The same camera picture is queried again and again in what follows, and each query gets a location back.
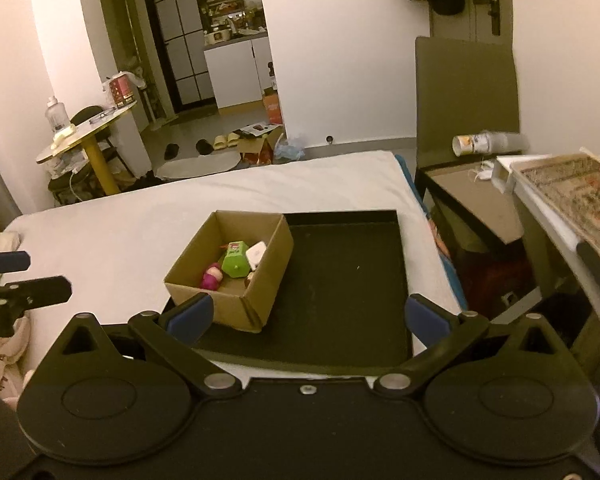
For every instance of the white kitchen cabinet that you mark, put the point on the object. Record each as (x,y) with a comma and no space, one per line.
(235,72)

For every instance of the glass jar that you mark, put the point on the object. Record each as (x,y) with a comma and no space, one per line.
(57,117)

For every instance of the red canister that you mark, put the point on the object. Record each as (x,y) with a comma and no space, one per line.
(121,90)

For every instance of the patterned board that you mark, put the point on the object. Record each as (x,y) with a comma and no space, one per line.
(570,195)

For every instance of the black side table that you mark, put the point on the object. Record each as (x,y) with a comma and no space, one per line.
(485,210)

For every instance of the white desk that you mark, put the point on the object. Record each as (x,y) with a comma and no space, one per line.
(535,220)

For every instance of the cardboard box with flaps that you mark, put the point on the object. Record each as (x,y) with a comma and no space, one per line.
(257,150)

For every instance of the pink doll figure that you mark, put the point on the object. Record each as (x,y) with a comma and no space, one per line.
(212,277)

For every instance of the orange box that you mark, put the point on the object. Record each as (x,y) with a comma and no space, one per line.
(272,107)

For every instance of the stack of paper cups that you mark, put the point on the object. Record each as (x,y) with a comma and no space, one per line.
(485,144)

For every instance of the white face mask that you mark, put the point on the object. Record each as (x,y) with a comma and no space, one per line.
(484,171)

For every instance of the dark green chair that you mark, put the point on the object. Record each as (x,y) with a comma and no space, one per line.
(467,100)

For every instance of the beige slipper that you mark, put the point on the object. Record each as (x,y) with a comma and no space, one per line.
(220,142)
(233,140)

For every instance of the dark slipper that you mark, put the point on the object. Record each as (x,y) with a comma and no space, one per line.
(204,147)
(171,151)

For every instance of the round table with yellow leg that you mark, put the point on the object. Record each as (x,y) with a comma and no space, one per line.
(97,160)

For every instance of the cream printed cloth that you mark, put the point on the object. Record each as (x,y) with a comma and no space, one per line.
(0,365)

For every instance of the rice cooker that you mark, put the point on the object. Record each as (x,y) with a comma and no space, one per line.
(218,37)

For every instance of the cream cloth lump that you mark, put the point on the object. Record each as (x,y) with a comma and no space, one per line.
(4,244)

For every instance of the oval floor mat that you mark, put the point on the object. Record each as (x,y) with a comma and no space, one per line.
(200,165)

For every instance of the blue plastic bag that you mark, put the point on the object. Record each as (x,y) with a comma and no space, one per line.
(290,149)

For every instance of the green block toy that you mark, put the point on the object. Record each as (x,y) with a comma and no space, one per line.
(236,260)

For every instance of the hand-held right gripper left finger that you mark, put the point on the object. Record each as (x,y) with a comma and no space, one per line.
(192,319)

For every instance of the black framed sliding door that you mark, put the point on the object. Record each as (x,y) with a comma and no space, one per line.
(177,45)

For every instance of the black tray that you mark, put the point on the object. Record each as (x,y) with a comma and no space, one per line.
(345,285)

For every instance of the white square charger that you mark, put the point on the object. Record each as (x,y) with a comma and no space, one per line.
(256,255)

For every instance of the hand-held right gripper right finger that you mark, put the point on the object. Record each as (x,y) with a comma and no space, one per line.
(426,319)

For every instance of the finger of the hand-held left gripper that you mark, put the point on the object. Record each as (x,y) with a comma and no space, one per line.
(45,290)
(7,262)

